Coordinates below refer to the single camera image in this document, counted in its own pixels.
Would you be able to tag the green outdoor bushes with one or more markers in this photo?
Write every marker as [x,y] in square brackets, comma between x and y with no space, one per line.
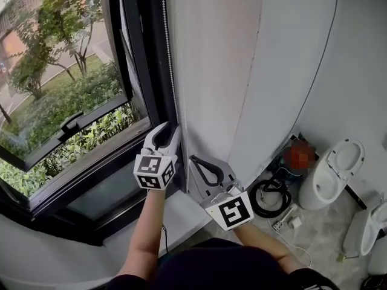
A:
[60,101]

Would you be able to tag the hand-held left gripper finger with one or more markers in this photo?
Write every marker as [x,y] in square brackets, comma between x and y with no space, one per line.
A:
[173,145]
[148,140]

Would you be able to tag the white round toilet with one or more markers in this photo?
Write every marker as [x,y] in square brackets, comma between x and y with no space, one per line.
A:
[317,186]

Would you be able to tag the red vacuum cleaner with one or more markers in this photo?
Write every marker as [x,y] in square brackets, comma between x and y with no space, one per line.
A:
[299,156]

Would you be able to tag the white power strip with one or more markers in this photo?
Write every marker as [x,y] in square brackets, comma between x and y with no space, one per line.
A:
[278,224]

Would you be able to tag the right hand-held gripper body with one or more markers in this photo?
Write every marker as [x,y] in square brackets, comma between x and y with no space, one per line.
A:
[232,211]

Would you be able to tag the person's left forearm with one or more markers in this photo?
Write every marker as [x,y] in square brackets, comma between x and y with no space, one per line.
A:
[142,237]

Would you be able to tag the white toilet with cistern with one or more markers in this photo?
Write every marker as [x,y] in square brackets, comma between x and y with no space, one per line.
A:
[362,231]

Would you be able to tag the person's right forearm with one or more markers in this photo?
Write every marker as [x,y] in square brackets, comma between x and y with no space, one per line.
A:
[263,243]

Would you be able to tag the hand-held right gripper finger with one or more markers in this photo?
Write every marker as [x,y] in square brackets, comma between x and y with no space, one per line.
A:
[227,171]
[198,186]

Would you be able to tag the person's dark shirt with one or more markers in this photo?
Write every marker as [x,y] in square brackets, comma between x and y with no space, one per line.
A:
[217,267]

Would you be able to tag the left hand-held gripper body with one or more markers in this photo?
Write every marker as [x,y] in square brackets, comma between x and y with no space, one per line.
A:
[151,169]

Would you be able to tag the black framed window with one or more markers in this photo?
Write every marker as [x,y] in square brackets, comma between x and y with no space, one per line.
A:
[145,71]

